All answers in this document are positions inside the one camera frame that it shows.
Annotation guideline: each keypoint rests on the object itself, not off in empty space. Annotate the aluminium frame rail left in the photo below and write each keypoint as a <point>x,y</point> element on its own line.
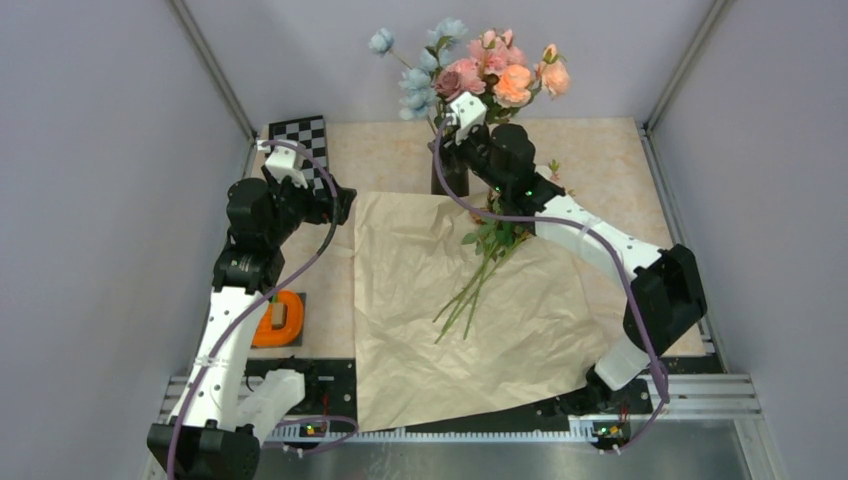
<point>196,38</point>

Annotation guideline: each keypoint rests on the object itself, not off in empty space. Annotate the orange curved toy track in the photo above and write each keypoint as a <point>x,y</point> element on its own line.
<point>282,322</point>

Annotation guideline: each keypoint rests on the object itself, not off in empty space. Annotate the aluminium frame rail right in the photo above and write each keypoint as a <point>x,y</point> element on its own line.
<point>691,54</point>

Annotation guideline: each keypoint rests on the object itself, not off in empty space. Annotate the small pink flower bunch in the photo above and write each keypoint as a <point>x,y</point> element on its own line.
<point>496,242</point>

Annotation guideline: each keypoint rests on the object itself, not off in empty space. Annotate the aluminium front frame rail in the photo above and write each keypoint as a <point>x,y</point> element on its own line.
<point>599,423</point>

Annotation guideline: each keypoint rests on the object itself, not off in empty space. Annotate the pink orange blue flowers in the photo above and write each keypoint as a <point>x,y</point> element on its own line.
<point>492,67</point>

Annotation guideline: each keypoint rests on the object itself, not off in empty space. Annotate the orange paper bouquet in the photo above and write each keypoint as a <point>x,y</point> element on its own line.
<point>409,262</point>

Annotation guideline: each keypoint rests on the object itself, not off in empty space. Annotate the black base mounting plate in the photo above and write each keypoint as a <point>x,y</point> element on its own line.
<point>402,387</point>

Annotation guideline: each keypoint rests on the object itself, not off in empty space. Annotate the black grey chessboard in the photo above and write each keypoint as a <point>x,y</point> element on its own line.
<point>310,133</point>

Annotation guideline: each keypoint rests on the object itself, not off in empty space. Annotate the black cylindrical vase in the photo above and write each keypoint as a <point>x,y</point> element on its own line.
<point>456,176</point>

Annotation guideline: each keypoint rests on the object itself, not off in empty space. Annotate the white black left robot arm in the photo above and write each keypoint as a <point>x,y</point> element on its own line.
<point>279,226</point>

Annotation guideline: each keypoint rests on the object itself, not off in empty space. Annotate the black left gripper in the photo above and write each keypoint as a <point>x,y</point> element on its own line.
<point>322,210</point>

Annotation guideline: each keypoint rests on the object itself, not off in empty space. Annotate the aluminium frame rail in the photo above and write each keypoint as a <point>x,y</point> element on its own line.
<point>196,38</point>
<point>599,423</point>
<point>691,54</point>

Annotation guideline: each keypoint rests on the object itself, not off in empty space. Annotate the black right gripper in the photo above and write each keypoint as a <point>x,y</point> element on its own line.
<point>450,148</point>

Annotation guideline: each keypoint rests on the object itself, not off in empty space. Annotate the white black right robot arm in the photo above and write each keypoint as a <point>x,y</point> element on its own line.
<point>663,286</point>

